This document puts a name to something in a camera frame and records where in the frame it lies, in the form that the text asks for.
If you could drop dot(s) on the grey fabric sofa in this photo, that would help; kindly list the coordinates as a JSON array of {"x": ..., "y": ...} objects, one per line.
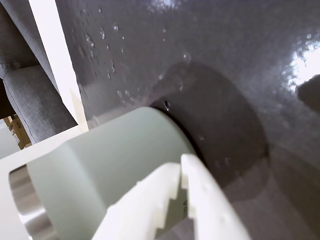
[{"x": 30, "y": 100}]

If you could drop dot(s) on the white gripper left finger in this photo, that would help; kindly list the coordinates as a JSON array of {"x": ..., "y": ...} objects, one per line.
[{"x": 135, "y": 212}]

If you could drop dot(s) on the brown cardboard box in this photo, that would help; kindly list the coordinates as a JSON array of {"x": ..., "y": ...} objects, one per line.
[{"x": 18, "y": 130}]

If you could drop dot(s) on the pale green steel cup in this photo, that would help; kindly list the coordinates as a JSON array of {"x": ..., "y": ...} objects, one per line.
[{"x": 100, "y": 162}]

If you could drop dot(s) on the white furniture panel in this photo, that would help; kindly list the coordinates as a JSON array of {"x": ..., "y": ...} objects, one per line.
[{"x": 57, "y": 62}]

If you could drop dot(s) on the dark grey glossy mat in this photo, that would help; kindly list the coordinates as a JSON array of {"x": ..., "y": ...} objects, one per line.
[{"x": 200, "y": 50}]

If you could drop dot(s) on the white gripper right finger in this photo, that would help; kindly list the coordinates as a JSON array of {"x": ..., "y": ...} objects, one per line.
[{"x": 212, "y": 212}]

